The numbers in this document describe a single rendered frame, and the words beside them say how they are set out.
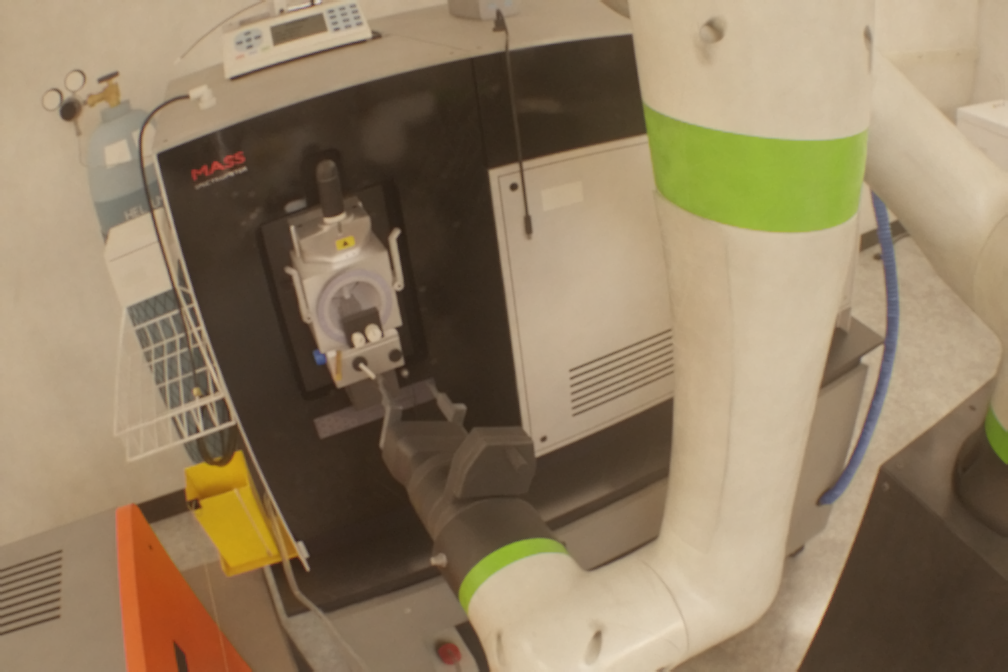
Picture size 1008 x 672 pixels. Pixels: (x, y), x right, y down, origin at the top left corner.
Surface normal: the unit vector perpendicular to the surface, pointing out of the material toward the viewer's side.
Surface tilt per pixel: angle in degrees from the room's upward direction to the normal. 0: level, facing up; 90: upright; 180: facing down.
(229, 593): 0
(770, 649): 0
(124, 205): 90
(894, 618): 90
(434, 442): 24
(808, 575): 0
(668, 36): 91
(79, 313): 90
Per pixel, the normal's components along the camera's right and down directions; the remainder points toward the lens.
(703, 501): -0.67, 0.45
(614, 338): 0.43, 0.45
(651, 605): 0.11, -0.59
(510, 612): -0.64, -0.62
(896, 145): -0.07, 0.67
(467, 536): -0.49, -0.61
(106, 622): -0.11, -0.83
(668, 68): -0.86, 0.38
